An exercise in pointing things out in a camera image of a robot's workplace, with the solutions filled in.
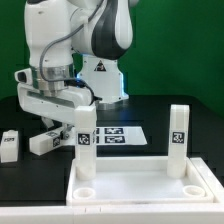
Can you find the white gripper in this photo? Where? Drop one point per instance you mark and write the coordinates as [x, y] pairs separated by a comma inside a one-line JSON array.
[[60, 108]]

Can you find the white desk tabletop tray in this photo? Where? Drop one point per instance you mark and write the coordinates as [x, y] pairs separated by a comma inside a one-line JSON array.
[[137, 180]]

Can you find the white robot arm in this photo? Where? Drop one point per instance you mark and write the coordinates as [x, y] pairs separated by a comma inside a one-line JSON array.
[[74, 47]]

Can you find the white marker sheet with tags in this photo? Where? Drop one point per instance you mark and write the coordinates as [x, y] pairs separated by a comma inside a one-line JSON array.
[[105, 136]]

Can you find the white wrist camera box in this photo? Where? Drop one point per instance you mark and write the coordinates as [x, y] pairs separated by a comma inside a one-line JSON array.
[[24, 76]]

